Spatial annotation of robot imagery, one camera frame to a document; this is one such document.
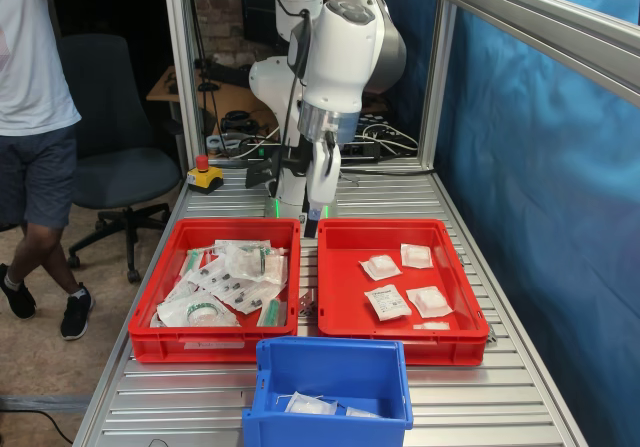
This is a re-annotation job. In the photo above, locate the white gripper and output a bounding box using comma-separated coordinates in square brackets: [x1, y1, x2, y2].
[302, 139, 343, 240]

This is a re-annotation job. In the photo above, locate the printed bandage packet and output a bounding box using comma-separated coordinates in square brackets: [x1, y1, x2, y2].
[363, 284, 414, 322]

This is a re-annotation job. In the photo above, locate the yellow emergency stop box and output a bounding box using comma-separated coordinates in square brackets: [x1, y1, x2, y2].
[186, 155, 225, 196]

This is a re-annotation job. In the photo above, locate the flat clear plastic packet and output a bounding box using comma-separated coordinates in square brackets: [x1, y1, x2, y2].
[214, 239, 274, 253]

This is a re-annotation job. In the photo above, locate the clear packet with green-ringed mask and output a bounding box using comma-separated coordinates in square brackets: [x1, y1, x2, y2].
[155, 291, 241, 328]
[224, 244, 290, 286]

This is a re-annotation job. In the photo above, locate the white bandage in clear wrap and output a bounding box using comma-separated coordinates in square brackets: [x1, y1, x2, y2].
[405, 285, 454, 318]
[358, 254, 403, 282]
[344, 405, 384, 421]
[399, 243, 434, 270]
[284, 391, 339, 416]

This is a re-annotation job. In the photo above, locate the packaged green syringe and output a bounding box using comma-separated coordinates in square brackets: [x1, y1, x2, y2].
[257, 296, 289, 327]
[174, 246, 221, 286]

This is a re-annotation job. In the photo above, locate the clear packet with black parts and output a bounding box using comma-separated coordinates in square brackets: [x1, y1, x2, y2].
[212, 276, 281, 316]
[187, 256, 241, 293]

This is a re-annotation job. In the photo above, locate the blue open-front storage bin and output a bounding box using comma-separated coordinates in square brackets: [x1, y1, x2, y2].
[242, 336, 415, 447]

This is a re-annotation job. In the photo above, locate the white paper label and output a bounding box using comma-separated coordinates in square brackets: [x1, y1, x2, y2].
[182, 339, 246, 351]

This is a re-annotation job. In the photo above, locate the red plastic crate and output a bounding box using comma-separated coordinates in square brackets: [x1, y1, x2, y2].
[317, 217, 491, 367]

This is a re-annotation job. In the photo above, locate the red crate with white label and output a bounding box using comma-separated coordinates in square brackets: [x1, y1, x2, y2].
[127, 217, 302, 364]

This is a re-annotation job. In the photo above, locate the dark office chair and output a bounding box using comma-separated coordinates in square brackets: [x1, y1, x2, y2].
[57, 33, 182, 284]

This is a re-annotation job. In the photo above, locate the wooden desk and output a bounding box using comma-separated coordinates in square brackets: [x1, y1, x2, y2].
[146, 64, 281, 138]

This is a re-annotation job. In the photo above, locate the black monitor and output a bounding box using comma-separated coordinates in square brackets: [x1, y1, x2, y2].
[243, 0, 289, 51]

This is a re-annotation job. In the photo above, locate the blue backdrop sheet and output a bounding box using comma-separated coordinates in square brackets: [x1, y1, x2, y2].
[382, 0, 640, 447]

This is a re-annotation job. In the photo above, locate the black sneaker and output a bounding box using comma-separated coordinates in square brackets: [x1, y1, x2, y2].
[59, 281, 95, 342]
[0, 262, 37, 321]

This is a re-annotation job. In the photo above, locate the person in white t-shirt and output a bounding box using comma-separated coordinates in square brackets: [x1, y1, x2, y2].
[0, 0, 126, 341]

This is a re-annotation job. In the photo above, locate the metal angle bracket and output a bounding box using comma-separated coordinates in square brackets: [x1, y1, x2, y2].
[298, 290, 319, 318]

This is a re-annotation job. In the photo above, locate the black camera cable along arm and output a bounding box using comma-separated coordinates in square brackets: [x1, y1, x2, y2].
[257, 0, 339, 168]

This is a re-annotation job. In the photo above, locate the black coiled cable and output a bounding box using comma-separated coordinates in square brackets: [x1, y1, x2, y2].
[219, 109, 261, 133]

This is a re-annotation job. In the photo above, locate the aluminium frame corner post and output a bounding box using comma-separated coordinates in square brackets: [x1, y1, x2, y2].
[419, 0, 459, 168]

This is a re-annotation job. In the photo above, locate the long aluminium frame beam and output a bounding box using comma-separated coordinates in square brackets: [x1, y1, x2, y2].
[443, 0, 640, 109]

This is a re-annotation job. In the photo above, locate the grey floor cable cover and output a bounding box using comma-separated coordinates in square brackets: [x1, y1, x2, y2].
[0, 393, 94, 413]

